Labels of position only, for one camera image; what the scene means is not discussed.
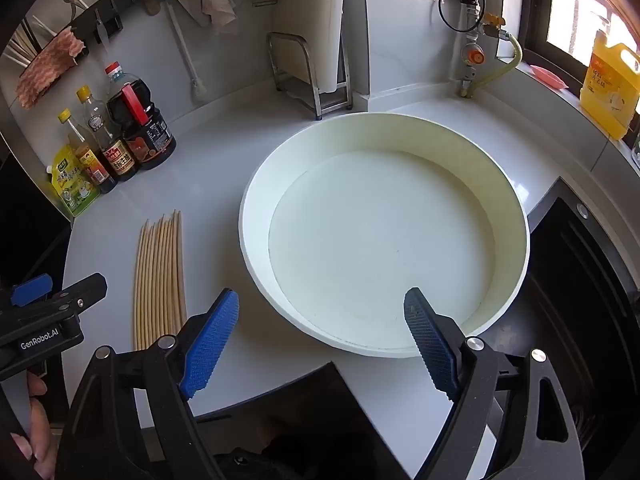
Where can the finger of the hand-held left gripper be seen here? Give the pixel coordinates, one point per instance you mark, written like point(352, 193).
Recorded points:
point(30, 290)
point(75, 297)

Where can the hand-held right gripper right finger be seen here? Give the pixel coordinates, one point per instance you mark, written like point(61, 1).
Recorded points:
point(425, 340)

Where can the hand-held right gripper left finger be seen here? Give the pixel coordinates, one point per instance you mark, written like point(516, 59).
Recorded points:
point(210, 345)

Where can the row of wooden chopsticks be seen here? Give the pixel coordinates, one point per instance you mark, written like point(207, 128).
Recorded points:
point(157, 285)

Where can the white round basin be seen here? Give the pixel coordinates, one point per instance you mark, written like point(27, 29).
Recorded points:
point(380, 250)

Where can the person's left hand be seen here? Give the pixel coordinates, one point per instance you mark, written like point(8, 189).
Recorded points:
point(42, 435)

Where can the yellow green seasoning pouch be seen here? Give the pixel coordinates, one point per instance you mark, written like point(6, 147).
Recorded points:
point(72, 190)

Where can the yellow cap vinegar bottle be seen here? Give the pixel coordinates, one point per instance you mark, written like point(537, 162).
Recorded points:
point(92, 165)

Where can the clear soy sauce bottle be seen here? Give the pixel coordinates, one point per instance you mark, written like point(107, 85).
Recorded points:
point(112, 152)

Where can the large dark soy sauce jug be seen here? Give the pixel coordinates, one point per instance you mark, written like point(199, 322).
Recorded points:
point(147, 135)

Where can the pink patterned cloth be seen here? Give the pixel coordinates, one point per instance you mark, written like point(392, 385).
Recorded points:
point(47, 70)

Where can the metal cutting board rack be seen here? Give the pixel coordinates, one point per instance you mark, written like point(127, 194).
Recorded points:
point(312, 85)

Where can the gas valve with pipe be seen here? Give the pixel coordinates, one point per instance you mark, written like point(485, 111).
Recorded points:
point(472, 55)

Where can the pink dish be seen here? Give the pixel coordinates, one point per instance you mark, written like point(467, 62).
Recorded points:
point(547, 76)

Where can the yellow oil jug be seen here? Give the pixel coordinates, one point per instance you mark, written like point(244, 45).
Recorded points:
point(607, 90)

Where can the white cutting board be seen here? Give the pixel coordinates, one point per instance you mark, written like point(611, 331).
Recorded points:
point(330, 25)

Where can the window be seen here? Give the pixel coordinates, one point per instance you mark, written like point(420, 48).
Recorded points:
point(585, 5)

